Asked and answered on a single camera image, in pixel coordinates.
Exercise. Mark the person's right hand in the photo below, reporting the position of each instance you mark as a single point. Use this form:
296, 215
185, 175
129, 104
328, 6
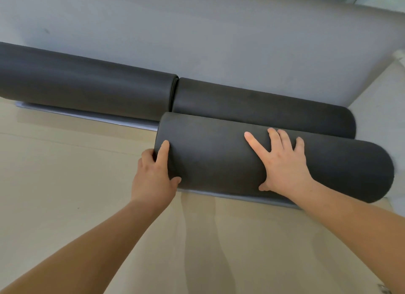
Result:
284, 170

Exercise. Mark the person's left hand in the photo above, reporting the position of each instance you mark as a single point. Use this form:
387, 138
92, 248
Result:
152, 183

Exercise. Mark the blue-grey yoga mat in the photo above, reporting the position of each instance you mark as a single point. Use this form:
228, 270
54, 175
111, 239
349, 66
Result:
262, 110
79, 81
218, 157

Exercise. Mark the person's right forearm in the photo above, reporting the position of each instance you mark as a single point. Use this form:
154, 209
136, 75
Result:
357, 230

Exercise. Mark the person's left forearm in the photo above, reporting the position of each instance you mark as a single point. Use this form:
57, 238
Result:
88, 255

